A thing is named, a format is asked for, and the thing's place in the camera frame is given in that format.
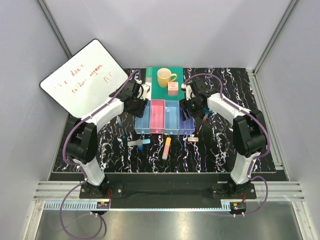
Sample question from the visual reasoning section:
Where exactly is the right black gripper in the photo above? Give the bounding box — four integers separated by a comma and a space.
178, 96, 205, 122

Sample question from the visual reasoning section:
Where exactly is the sky blue bin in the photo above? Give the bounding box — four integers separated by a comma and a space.
164, 100, 180, 135

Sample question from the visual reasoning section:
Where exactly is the light blue bin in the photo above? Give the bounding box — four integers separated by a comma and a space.
134, 100, 151, 135

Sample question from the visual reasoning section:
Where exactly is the pink bin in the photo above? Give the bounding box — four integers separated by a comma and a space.
149, 99, 165, 134

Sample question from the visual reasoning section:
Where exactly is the green book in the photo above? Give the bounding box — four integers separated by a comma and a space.
145, 66, 185, 101

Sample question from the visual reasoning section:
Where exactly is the pink cube box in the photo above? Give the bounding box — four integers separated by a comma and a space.
167, 81, 179, 97

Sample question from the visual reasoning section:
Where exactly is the yellow mug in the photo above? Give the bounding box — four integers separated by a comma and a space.
157, 68, 178, 88

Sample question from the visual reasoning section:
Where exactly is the purple bin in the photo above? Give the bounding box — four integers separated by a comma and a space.
178, 117, 195, 135

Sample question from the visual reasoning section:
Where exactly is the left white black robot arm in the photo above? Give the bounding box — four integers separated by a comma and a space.
62, 80, 151, 198

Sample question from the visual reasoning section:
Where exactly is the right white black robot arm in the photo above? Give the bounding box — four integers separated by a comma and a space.
179, 79, 270, 199

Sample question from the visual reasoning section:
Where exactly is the blue ink bottle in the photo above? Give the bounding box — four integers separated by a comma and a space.
203, 108, 212, 115

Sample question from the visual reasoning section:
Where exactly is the red pen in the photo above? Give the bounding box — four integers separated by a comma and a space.
196, 113, 209, 135

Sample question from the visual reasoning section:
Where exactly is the blue pen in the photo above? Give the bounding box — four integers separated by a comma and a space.
116, 116, 127, 139

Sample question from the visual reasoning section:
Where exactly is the small white eraser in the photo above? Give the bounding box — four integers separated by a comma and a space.
187, 137, 199, 142

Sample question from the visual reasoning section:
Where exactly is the grey marker with blue cap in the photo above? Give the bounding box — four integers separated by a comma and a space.
127, 139, 151, 147

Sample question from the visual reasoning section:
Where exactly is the orange pink highlighter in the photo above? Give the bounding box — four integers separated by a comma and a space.
162, 136, 171, 160

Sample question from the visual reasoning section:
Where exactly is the black marble pattern mat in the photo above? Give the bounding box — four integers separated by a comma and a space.
51, 67, 276, 174

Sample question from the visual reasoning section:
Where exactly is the white dry-erase board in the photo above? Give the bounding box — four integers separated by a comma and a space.
39, 39, 128, 119

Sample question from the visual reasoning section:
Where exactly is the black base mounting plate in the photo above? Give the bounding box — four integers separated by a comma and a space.
79, 173, 257, 200

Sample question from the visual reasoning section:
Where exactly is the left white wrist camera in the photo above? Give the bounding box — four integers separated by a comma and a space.
137, 83, 152, 100

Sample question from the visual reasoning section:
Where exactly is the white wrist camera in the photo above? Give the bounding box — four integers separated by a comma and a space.
181, 83, 195, 101
137, 83, 152, 100

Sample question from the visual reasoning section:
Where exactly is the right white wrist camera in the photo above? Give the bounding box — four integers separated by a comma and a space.
181, 83, 195, 101

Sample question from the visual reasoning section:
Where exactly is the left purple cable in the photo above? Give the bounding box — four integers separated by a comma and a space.
59, 69, 142, 238

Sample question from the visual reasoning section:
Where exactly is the purple cable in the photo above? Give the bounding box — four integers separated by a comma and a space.
183, 73, 271, 217
59, 69, 142, 238

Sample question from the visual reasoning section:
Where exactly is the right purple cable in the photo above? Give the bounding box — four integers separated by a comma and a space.
183, 73, 271, 217

